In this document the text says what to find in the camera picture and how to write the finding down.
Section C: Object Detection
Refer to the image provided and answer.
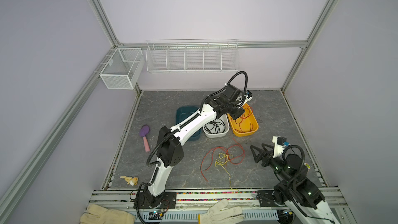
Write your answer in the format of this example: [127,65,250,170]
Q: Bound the white wire mesh box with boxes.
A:
[99,48,145,90]

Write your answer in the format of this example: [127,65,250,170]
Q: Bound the white plastic bin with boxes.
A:
[203,115,230,138]

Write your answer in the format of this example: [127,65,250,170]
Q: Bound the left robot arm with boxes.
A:
[135,71,252,208]

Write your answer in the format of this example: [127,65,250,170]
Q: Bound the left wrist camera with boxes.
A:
[237,90,252,106]

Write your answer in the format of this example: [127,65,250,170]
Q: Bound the white work glove left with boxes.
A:
[80,204,136,224]

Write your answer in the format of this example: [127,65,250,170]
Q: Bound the white work glove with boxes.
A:
[80,204,136,224]
[198,199,245,224]

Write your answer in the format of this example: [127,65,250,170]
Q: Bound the purple pink hairbrush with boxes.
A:
[139,125,150,152]

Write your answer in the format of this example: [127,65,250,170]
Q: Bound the teal plastic bin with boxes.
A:
[176,105,201,142]

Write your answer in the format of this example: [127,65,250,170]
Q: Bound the small wooden hand figure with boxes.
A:
[120,176,139,186]

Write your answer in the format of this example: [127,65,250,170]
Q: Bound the long white wire basket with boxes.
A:
[146,39,240,73]

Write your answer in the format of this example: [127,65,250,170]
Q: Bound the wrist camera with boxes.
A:
[272,136,290,158]
[237,90,252,106]

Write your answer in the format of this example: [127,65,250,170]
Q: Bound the red cable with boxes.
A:
[231,105,254,134]

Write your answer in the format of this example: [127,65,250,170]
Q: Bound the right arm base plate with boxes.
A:
[256,190,278,207]

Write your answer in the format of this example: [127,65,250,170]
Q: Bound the white work glove centre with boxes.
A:
[198,199,245,224]

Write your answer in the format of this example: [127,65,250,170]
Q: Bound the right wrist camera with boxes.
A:
[272,136,290,158]

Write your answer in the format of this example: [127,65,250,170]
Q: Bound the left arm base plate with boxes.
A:
[134,191,177,209]

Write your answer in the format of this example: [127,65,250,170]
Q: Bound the yellow plastic bin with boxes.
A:
[227,104,259,137]

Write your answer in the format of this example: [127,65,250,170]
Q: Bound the black cable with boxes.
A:
[204,119,227,135]

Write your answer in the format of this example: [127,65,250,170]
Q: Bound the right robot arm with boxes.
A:
[250,143,340,224]

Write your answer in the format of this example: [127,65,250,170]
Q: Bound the red yellow black cables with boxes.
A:
[199,138,246,190]

